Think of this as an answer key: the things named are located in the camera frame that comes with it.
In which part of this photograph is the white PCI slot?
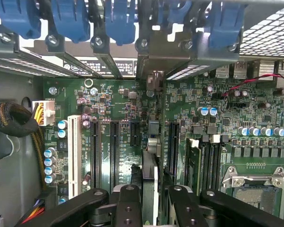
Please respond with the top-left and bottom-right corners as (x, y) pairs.
(67, 115), (82, 200)

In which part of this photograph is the long black expansion slot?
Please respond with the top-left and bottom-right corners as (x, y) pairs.
(110, 120), (121, 188)
(168, 122), (180, 177)
(89, 120), (102, 190)

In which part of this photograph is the short black expansion slot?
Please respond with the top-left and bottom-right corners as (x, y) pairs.
(130, 122), (141, 147)

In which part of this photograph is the blue slot retention clip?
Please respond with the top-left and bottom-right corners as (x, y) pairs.
(0, 0), (42, 40)
(157, 0), (192, 27)
(51, 0), (90, 44)
(208, 0), (246, 50)
(104, 0), (137, 47)

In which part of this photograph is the green RAM stick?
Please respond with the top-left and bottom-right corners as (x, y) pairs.
(186, 138), (202, 196)

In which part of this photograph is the black white label sticker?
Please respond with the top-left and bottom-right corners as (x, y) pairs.
(62, 56), (138, 78)

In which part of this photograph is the metal slot cover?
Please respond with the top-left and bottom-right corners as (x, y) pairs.
(0, 33), (71, 78)
(91, 35), (124, 79)
(46, 34), (104, 79)
(167, 32), (240, 80)

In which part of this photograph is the green motherboard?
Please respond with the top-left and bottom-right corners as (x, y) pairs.
(42, 75), (284, 227)

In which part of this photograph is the CPU socket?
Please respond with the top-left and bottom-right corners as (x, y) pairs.
(221, 165), (284, 222)

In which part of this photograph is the red orange wire bundle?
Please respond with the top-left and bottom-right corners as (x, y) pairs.
(20, 199), (46, 225)

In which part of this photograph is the yellow black wire bundle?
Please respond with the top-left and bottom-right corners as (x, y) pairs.
(30, 104), (48, 192)

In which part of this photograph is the black open PC case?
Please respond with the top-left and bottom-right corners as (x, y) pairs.
(0, 0), (284, 227)

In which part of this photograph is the black RAM slot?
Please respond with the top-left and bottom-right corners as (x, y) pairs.
(210, 143), (218, 190)
(202, 141), (210, 193)
(217, 143), (225, 187)

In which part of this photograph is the black braided power cable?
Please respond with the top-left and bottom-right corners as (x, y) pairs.
(0, 101), (40, 139)

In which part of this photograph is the white power connector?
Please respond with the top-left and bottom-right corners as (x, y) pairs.
(32, 100), (56, 127)

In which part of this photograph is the thin red black wire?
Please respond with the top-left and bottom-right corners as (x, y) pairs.
(221, 73), (284, 98)

